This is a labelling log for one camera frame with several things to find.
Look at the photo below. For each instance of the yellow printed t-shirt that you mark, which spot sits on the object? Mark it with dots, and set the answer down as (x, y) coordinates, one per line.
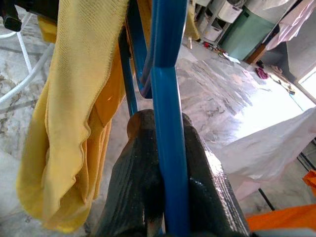
(74, 98)

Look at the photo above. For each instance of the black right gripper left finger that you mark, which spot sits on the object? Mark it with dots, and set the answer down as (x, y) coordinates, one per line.
(133, 185)

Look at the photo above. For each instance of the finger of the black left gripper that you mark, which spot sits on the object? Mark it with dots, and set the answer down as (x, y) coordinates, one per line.
(12, 22)

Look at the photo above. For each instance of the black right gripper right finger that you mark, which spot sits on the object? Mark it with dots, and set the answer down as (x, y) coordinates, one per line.
(212, 197)

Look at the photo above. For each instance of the orange t-shirt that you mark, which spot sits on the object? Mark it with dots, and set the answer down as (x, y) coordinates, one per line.
(284, 217)

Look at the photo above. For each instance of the white shirt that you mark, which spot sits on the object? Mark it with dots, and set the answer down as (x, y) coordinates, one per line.
(259, 148)

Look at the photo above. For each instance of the white sack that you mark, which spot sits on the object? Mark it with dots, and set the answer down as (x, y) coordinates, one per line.
(266, 10)

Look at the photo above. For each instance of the grey storage trolley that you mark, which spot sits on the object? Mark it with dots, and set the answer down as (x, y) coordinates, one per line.
(229, 11)

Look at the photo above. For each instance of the pale pink hanging cloth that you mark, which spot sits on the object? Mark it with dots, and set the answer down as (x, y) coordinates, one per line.
(291, 22)

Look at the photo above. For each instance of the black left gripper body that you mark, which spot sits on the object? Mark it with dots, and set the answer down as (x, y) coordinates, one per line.
(32, 7)

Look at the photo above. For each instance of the white paper sheet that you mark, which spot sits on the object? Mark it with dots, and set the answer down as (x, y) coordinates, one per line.
(230, 56)

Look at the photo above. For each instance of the black metal drying rack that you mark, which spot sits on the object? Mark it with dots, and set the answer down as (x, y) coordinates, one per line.
(266, 198)

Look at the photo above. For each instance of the blue plastic hanger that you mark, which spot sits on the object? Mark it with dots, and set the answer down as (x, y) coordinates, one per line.
(170, 123)

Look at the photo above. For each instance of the red slipper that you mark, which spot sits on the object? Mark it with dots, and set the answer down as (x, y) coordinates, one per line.
(261, 73)

